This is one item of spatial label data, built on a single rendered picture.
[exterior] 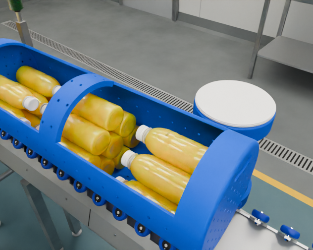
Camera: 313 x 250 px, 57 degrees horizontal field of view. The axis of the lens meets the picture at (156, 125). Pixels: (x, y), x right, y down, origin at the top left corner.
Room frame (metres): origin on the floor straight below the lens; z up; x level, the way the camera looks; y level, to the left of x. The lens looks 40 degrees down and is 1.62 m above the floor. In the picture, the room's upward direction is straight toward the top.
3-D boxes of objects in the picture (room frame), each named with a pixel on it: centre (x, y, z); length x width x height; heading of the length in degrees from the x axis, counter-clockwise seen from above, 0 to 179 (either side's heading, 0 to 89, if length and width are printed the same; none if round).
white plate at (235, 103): (0.84, -0.28, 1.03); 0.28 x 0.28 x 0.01
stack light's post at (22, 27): (1.43, 0.67, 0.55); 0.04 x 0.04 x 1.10; 54
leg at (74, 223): (0.93, 0.48, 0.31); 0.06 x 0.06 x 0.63; 54
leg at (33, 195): (0.82, 0.56, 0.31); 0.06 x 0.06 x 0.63; 54
